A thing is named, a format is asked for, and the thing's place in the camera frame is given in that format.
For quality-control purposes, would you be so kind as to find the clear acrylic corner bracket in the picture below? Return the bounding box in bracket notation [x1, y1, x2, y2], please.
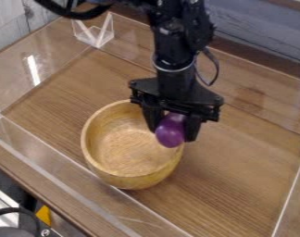
[72, 13, 113, 49]

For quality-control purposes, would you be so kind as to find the yellow black device corner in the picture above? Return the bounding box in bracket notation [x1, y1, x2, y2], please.
[35, 205, 63, 237]

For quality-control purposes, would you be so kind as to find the brown wooden bowl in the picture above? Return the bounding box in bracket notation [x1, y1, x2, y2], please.
[80, 100, 184, 190]

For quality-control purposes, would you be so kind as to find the clear acrylic front wall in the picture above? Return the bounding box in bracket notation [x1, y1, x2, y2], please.
[0, 114, 191, 237]

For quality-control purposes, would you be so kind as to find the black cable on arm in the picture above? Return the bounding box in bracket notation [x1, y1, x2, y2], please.
[32, 0, 113, 21]

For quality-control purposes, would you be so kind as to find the black cable lower left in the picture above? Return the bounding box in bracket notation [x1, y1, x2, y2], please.
[0, 206, 41, 237]

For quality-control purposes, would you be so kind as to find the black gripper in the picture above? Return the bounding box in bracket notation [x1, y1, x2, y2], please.
[128, 77, 224, 143]

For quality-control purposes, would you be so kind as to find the purple toy eggplant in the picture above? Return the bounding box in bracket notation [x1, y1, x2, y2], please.
[155, 113, 184, 148]

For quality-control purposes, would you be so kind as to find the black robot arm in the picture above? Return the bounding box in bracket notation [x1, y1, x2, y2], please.
[119, 0, 224, 142]

